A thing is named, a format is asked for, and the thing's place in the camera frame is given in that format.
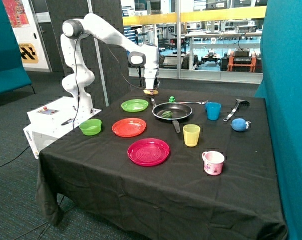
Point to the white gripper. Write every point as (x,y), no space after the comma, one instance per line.
(150,76)

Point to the yellow toy vegetable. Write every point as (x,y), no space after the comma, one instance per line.
(150,92)

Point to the green toy pepper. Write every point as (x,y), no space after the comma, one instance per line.
(167,114)

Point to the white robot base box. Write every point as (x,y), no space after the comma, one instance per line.
(52,121)

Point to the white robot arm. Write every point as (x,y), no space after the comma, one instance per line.
(74,30)

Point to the black slotted spatula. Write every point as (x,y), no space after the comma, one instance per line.
(151,97)

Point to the small green toy bottle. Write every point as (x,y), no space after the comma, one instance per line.
(172,99)

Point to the green plastic plate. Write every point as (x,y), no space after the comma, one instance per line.
(134,105)

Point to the black frying pan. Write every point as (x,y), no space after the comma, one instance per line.
(180,111)

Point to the orange plastic plate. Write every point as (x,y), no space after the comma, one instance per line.
(129,127)

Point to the metal serving fork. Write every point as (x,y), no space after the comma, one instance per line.
(195,102)

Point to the yellow plastic cup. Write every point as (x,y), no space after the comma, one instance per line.
(191,134)

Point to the blue plastic cup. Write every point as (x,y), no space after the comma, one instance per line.
(213,110)

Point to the pink plastic plate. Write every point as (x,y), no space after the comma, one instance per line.
(148,152)

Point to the green plastic bowl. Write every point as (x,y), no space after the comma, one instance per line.
(91,127)

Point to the black tablecloth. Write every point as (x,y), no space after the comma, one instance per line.
(176,199)

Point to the blue round sponge brush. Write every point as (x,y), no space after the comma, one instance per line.
(240,124)

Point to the pink printed mug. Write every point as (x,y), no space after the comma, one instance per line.
(213,162)

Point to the yellow black sign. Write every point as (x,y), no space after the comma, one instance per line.
(28,53)

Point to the teal sofa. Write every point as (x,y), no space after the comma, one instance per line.
(12,73)

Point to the red poster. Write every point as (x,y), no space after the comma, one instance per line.
(16,13)

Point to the teal partition wall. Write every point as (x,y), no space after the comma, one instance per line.
(281,87)

